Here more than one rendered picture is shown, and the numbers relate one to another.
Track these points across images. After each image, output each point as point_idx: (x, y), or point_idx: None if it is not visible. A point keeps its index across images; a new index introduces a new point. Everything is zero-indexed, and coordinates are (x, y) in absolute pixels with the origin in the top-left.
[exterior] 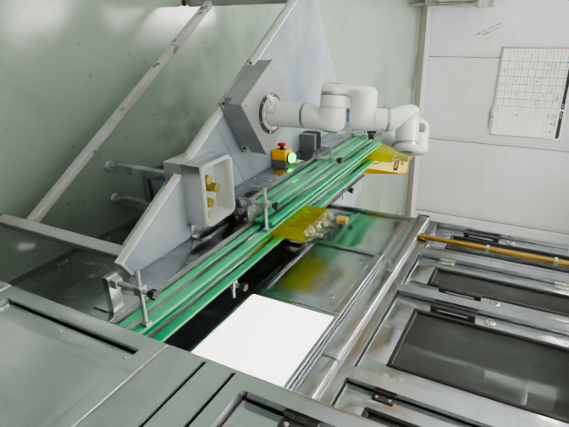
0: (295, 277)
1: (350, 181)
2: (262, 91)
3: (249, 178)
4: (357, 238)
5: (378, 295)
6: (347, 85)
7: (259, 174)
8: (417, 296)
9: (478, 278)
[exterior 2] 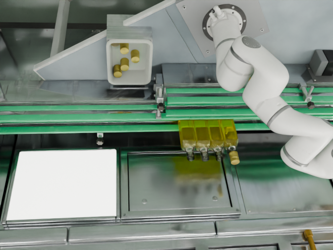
0: (156, 164)
1: None
2: (215, 0)
3: (206, 63)
4: (266, 179)
5: (169, 235)
6: (249, 55)
7: None
8: None
9: None
